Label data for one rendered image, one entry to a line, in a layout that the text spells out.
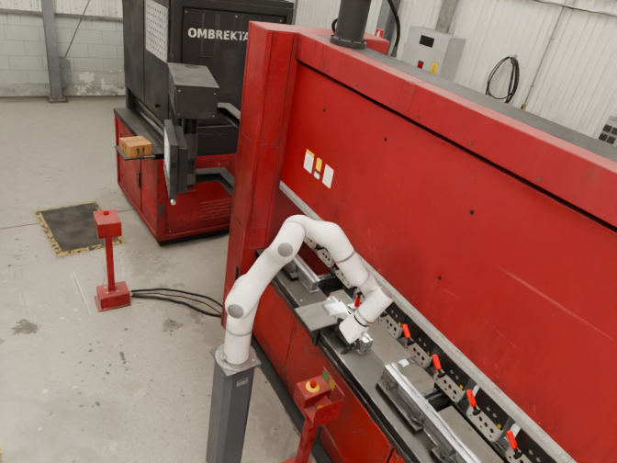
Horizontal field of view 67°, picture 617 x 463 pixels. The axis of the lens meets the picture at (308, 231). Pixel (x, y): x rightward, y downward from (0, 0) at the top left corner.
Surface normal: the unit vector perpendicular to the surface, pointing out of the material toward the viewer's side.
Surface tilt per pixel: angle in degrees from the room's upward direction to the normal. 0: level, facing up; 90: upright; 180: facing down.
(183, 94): 90
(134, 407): 0
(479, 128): 90
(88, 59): 90
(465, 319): 90
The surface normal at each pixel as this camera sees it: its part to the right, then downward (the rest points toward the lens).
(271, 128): 0.50, 0.51
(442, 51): -0.81, 0.17
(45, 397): 0.16, -0.85
